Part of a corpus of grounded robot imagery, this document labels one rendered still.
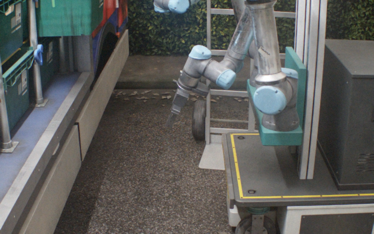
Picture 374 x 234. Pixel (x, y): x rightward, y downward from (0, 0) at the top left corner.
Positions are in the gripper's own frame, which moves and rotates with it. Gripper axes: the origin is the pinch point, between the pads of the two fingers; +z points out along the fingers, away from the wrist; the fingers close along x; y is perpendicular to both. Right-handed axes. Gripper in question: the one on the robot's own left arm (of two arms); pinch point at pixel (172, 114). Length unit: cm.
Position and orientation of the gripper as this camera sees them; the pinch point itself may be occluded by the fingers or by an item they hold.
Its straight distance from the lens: 219.7
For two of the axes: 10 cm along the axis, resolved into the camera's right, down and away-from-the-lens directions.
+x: -1.4, 5.0, -8.6
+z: -3.7, 7.8, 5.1
